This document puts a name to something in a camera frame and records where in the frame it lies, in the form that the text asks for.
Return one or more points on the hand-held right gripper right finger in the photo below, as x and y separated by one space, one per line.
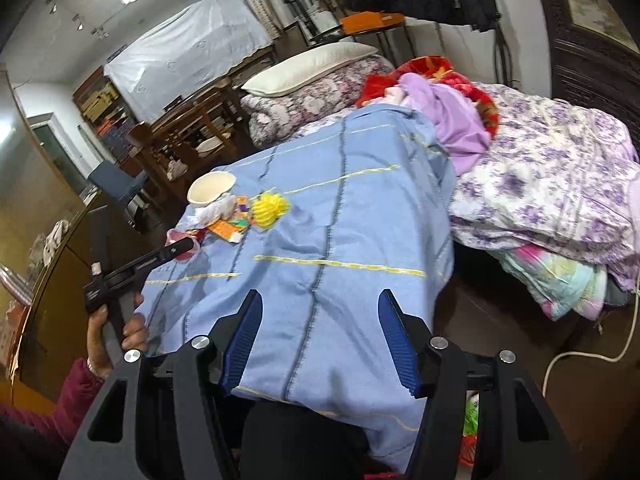
400 345

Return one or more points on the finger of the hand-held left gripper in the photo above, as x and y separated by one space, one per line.
165 256

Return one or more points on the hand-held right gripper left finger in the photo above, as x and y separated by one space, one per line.
240 345

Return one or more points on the clear plastic bag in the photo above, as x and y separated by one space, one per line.
186 256

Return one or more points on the white plastic wrapper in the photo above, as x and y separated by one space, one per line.
215 211

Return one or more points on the orange snack packet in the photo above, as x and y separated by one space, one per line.
227 230

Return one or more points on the white paper cup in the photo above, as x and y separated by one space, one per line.
210 190

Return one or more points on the small purple yellow packet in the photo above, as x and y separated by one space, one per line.
242 206

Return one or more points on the green snack packet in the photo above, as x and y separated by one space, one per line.
471 417

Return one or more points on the yellow mesh ball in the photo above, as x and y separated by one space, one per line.
267 210

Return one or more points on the red plastic basket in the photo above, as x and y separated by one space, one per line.
470 452

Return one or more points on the person's left forearm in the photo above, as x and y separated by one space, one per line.
45 425

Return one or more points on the person's left hand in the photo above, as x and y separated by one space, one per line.
135 335

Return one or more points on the wooden cabinet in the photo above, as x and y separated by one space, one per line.
50 320

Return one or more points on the beige cloth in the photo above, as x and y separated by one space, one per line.
55 240

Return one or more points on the blue chair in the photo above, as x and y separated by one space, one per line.
115 182

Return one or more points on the silver metal dish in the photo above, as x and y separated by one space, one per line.
12 285

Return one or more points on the person's black trouser leg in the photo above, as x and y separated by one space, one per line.
300 445

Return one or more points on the wooden armchair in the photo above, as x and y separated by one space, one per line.
165 135

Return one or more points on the blue striped bedsheet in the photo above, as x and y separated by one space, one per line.
325 240

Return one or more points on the shelf with boxes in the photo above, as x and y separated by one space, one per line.
100 105

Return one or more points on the pastel quilt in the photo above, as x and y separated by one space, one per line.
550 275

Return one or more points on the grey pink floral quilt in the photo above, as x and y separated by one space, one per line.
300 107

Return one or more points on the white cloth cover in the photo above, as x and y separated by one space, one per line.
190 45

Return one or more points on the lilac cloth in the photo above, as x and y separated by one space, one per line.
455 125

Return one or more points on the purple floral quilt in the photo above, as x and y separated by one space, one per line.
550 170

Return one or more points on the cream pillow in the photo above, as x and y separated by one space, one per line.
310 67

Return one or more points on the red blanket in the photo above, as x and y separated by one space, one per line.
435 67

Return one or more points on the black metal stand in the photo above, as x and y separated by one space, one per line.
395 45

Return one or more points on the orange box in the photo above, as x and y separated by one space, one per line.
370 22

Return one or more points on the carved wooden screen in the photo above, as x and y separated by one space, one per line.
590 60

